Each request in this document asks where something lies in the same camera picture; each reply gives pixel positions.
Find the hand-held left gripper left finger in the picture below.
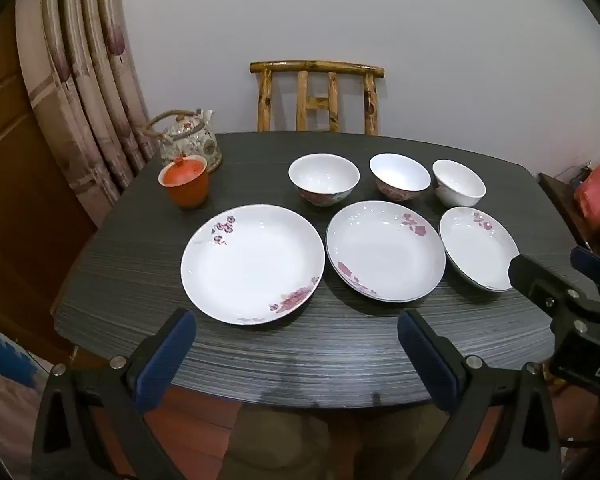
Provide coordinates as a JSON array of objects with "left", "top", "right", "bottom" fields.
[{"left": 31, "top": 307, "right": 197, "bottom": 480}]

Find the beige patterned curtain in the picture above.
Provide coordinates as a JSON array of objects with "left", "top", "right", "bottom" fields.
[{"left": 15, "top": 0, "right": 153, "bottom": 208}]

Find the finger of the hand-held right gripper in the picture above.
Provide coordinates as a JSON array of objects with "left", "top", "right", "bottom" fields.
[
  {"left": 570, "top": 246, "right": 600, "bottom": 306},
  {"left": 507, "top": 254, "right": 600, "bottom": 341}
]

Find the orange cup lid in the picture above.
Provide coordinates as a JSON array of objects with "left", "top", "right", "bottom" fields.
[{"left": 160, "top": 156, "right": 208, "bottom": 188}]

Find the medium white floral plate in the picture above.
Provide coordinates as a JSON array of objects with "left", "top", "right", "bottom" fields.
[{"left": 325, "top": 200, "right": 447, "bottom": 304}]

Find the bamboo chair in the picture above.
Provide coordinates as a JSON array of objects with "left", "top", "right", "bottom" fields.
[{"left": 250, "top": 60, "right": 386, "bottom": 136}]

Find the dark side table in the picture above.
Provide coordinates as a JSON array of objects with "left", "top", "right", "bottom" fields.
[{"left": 537, "top": 172, "right": 596, "bottom": 256}]

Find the small white bowl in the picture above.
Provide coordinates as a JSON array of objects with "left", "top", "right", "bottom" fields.
[{"left": 432, "top": 159, "right": 487, "bottom": 208}]

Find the blue foam board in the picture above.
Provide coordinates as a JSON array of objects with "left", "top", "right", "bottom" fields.
[{"left": 0, "top": 316, "right": 37, "bottom": 388}]

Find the floral ceramic teapot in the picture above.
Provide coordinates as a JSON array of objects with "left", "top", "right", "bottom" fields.
[{"left": 139, "top": 109, "right": 224, "bottom": 173}]

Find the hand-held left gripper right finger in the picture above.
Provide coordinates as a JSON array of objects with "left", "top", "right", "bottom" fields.
[{"left": 397, "top": 309, "right": 563, "bottom": 480}]

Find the large white floral plate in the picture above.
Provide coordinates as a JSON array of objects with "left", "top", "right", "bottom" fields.
[{"left": 181, "top": 203, "right": 326, "bottom": 327}]

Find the orange ceramic cup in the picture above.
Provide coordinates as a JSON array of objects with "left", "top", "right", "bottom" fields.
[{"left": 158, "top": 167, "right": 211, "bottom": 209}]

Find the small white floral plate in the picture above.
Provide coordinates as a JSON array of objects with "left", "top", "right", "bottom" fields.
[{"left": 439, "top": 206, "right": 521, "bottom": 292}]

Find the large white floral bowl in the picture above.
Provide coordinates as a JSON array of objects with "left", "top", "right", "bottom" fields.
[{"left": 288, "top": 154, "right": 361, "bottom": 207}]

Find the brown wooden door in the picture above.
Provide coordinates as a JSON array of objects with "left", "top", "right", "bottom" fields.
[{"left": 0, "top": 0, "right": 106, "bottom": 361}]

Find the medium white floral bowl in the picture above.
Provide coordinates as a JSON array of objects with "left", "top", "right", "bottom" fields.
[{"left": 369, "top": 153, "right": 432, "bottom": 202}]

